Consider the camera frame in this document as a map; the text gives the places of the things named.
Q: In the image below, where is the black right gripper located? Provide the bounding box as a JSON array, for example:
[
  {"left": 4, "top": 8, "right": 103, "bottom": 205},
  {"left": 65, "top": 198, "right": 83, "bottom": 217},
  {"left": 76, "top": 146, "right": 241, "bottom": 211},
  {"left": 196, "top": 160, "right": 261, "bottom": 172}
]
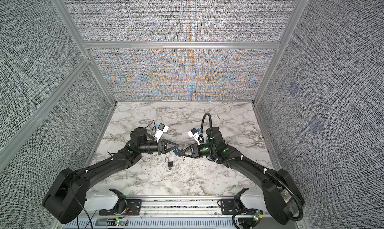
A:
[{"left": 180, "top": 144, "right": 217, "bottom": 159}]

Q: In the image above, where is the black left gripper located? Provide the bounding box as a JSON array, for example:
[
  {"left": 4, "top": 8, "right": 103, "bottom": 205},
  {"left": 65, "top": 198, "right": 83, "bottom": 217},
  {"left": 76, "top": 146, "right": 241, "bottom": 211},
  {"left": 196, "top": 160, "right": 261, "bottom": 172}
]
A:
[{"left": 139, "top": 139, "right": 179, "bottom": 157}]

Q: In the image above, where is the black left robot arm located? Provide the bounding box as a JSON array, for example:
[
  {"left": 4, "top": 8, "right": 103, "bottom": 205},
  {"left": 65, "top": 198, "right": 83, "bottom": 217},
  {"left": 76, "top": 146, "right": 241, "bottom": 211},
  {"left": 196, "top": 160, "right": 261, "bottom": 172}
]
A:
[{"left": 42, "top": 127, "right": 179, "bottom": 224}]

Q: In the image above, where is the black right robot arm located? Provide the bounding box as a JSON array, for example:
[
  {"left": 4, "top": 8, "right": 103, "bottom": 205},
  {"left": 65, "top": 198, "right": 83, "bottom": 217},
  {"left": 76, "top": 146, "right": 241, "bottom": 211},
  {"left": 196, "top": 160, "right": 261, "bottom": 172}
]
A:
[{"left": 178, "top": 127, "right": 305, "bottom": 225}]

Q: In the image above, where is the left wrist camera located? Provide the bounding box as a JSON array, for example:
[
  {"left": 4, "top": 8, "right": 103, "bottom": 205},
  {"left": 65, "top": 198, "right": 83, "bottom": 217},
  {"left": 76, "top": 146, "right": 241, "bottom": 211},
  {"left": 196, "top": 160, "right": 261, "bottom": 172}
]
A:
[{"left": 155, "top": 123, "right": 169, "bottom": 143}]

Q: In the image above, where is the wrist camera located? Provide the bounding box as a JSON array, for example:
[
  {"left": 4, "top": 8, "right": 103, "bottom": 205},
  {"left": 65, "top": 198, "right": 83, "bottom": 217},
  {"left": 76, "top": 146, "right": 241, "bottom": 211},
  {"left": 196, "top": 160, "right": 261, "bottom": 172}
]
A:
[
  {"left": 188, "top": 128, "right": 204, "bottom": 145},
  {"left": 155, "top": 123, "right": 169, "bottom": 143}
]

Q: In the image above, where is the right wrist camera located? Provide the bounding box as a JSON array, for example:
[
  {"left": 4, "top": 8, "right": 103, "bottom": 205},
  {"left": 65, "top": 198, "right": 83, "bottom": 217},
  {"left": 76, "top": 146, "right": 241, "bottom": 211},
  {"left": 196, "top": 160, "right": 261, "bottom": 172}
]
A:
[{"left": 188, "top": 128, "right": 204, "bottom": 145}]

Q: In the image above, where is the black corrugated cable conduit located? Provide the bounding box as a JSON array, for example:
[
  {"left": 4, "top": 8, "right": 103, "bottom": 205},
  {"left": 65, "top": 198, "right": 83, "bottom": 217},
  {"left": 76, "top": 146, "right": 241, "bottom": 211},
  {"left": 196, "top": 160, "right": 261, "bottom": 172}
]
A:
[{"left": 200, "top": 112, "right": 305, "bottom": 223}]

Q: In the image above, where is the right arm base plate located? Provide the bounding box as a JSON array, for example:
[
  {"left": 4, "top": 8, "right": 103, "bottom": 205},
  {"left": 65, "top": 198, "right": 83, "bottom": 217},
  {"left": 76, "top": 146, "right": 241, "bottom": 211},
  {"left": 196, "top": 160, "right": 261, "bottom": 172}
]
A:
[{"left": 217, "top": 198, "right": 247, "bottom": 215}]

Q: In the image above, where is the aluminium front rail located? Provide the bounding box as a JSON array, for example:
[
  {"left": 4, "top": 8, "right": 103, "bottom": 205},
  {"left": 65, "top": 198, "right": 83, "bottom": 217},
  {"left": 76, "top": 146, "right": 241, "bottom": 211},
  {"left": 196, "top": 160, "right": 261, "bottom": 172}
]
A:
[{"left": 53, "top": 195, "right": 310, "bottom": 229}]

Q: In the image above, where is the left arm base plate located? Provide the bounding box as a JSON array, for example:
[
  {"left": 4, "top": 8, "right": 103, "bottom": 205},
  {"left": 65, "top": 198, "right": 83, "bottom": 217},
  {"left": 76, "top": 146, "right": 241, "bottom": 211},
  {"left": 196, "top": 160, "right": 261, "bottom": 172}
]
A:
[{"left": 99, "top": 199, "right": 143, "bottom": 217}]

